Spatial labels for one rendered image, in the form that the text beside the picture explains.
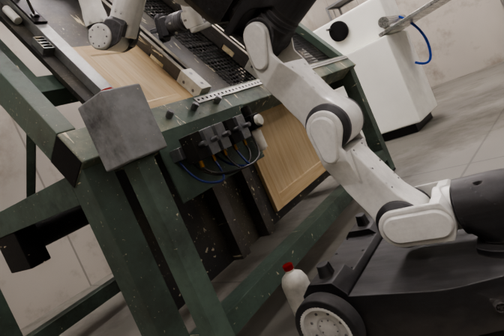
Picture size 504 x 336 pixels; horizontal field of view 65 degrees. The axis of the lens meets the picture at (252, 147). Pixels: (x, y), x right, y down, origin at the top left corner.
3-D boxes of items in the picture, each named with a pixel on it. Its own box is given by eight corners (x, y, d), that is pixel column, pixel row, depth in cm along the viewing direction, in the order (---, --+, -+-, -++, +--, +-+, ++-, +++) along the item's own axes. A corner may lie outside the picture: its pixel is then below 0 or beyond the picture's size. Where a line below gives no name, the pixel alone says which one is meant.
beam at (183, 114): (74, 190, 110) (82, 163, 104) (49, 161, 113) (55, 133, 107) (347, 76, 285) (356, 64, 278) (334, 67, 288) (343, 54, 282)
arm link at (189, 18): (177, 35, 167) (196, 28, 160) (167, 10, 163) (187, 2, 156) (193, 28, 175) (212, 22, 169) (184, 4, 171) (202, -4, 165)
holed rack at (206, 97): (198, 103, 149) (199, 103, 149) (193, 99, 150) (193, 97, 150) (348, 58, 280) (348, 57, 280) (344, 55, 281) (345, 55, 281)
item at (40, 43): (43, 55, 137) (43, 48, 135) (31, 43, 139) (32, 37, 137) (53, 54, 140) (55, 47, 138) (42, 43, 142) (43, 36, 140)
